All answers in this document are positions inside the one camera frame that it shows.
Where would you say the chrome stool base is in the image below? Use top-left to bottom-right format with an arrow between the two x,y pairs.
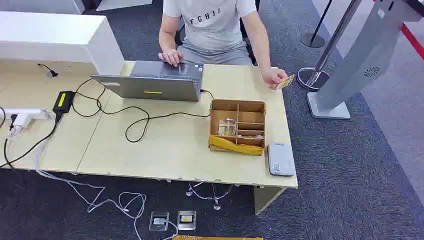
185,181 -> 240,212

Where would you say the thin black plug cable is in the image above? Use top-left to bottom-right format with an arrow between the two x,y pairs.
2,113 -> 18,170

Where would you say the grey card reader device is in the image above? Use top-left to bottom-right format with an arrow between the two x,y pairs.
266,142 -> 297,178

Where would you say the white power strip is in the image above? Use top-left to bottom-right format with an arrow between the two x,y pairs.
0,107 -> 51,121

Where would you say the floor socket yellow insert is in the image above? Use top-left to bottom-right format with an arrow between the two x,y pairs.
177,209 -> 197,232

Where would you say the white cable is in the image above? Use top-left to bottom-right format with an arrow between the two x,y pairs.
32,111 -> 180,240

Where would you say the black stanchion post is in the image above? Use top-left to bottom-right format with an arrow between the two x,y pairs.
299,0 -> 334,49

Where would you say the floor socket white insert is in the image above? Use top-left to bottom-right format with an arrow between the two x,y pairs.
148,210 -> 171,232

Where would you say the yellow tape strip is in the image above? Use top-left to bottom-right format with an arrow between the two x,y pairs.
208,134 -> 265,157

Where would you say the person's left hand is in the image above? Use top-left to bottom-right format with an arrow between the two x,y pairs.
260,66 -> 288,90

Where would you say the wooden card box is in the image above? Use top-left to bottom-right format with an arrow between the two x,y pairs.
208,98 -> 267,157

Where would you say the person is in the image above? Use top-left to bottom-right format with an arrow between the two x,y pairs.
158,0 -> 288,90

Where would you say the red barrier belt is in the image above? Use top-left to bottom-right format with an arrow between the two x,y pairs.
371,0 -> 424,61

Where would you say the black laptop power cable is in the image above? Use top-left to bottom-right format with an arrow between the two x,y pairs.
71,77 -> 216,144

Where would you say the black power adapter yellow label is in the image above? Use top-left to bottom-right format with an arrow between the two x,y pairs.
51,90 -> 76,116

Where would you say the black adapter mains cable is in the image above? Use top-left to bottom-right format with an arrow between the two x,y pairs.
0,111 -> 64,170

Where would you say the grey laptop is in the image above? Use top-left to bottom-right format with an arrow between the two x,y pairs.
90,60 -> 205,103

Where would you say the desk grommet black cable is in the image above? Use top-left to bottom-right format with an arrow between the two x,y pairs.
37,62 -> 60,79

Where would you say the white plug charger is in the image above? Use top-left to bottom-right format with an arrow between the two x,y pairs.
7,112 -> 35,139

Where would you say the small white furniture panel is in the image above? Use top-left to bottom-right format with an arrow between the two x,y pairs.
95,0 -> 154,12

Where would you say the large white furniture panel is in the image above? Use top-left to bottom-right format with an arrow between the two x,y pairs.
0,0 -> 87,15

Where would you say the white counter block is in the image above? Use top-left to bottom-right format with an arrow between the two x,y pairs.
0,10 -> 125,77

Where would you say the yellow flat object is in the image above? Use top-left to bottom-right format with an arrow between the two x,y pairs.
171,234 -> 265,240

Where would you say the person's right hand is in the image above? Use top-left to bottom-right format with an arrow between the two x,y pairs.
158,48 -> 185,68

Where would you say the clear card stack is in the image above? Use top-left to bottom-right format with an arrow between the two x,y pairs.
217,117 -> 238,138

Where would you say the grey kiosk stand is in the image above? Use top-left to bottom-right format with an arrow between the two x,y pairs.
306,0 -> 424,120

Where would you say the pale desk leg panel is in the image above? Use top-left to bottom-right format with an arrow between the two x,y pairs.
253,185 -> 288,217

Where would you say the chrome stanchion post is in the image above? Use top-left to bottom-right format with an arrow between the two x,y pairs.
296,0 -> 364,93

